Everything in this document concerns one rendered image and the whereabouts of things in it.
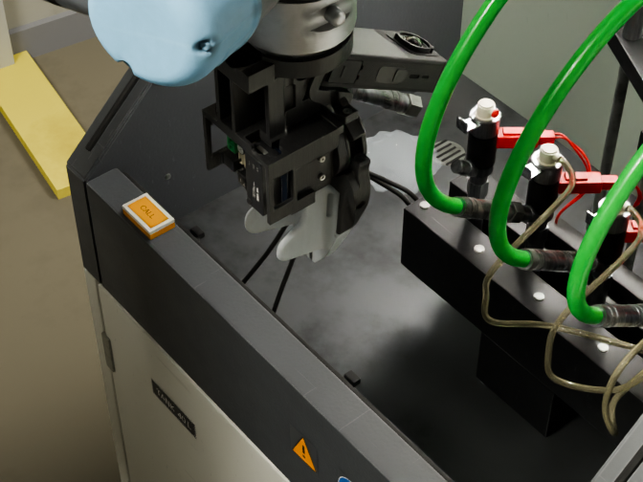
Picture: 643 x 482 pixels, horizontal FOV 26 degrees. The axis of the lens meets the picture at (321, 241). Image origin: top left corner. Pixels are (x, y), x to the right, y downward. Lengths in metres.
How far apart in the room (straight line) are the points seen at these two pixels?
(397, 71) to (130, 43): 0.26
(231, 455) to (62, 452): 0.97
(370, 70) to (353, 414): 0.43
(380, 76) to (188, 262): 0.51
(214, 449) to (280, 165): 0.70
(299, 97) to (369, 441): 0.43
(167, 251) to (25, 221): 1.46
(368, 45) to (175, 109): 0.60
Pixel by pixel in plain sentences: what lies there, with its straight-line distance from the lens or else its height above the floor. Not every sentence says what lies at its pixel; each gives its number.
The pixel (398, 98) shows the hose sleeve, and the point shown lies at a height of 1.13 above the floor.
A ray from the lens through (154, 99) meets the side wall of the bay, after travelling 1.46.
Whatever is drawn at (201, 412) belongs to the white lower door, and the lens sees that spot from 1.50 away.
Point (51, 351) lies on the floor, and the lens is 2.58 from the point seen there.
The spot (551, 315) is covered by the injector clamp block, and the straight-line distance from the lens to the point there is 1.30.
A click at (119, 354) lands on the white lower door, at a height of 0.69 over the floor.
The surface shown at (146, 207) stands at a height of 0.96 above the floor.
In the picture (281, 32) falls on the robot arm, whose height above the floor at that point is 1.44.
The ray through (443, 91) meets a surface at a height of 1.26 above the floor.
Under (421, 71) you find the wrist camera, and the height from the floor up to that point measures 1.35.
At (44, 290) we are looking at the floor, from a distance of 2.68.
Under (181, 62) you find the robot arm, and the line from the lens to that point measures 0.70.
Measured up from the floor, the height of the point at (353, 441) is 0.95.
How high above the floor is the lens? 1.93
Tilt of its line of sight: 45 degrees down
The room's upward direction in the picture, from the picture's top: straight up
